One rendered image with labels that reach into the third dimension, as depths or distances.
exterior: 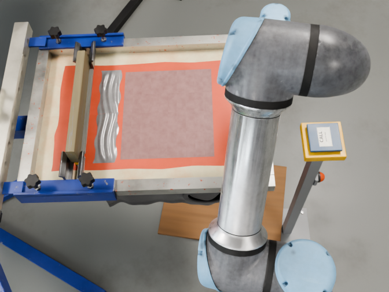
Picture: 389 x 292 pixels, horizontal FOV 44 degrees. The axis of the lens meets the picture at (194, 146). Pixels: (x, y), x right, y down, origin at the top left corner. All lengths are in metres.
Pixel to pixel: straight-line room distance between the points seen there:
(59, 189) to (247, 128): 0.83
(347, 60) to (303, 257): 0.38
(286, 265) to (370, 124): 1.95
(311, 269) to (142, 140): 0.82
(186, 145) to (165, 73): 0.29
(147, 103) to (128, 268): 1.03
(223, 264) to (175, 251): 1.50
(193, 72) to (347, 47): 0.99
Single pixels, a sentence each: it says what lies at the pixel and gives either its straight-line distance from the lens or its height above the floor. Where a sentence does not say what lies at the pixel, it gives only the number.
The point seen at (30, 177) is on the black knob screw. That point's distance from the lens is 1.50.
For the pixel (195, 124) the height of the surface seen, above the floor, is 0.96.
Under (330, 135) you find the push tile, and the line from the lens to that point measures 1.60.
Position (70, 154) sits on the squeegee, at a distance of 1.51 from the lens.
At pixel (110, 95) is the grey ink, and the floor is 0.96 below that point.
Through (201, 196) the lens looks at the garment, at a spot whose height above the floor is 0.73.
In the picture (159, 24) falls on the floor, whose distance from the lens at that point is 3.14.
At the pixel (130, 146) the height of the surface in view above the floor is 0.96.
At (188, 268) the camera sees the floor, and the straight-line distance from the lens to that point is 2.41.
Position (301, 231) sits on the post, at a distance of 2.48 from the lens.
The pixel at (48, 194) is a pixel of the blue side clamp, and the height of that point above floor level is 1.01.
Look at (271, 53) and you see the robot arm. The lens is 0.76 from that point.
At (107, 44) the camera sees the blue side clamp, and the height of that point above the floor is 1.00.
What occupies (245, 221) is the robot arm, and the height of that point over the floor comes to 1.49.
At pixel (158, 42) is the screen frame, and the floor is 0.99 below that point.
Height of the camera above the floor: 2.34
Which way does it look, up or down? 63 degrees down
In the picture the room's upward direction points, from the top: 5 degrees counter-clockwise
